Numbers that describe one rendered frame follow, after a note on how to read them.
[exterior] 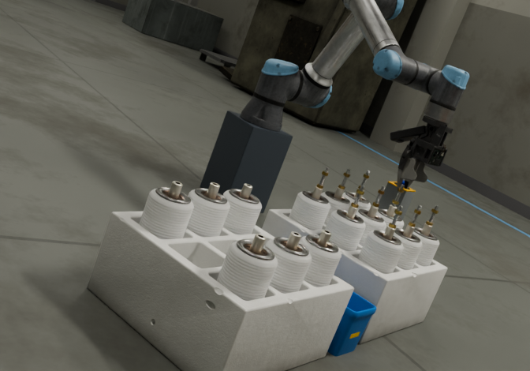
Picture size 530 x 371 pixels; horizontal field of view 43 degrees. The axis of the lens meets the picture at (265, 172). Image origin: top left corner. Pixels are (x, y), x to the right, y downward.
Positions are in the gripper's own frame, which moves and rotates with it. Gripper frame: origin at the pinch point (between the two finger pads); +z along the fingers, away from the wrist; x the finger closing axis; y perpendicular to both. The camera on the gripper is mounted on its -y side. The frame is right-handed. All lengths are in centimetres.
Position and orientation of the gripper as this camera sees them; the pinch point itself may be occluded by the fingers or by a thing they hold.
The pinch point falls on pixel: (401, 182)
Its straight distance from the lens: 196.6
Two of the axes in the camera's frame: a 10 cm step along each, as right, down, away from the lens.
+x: 7.1, 1.0, 7.0
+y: 6.2, 4.0, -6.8
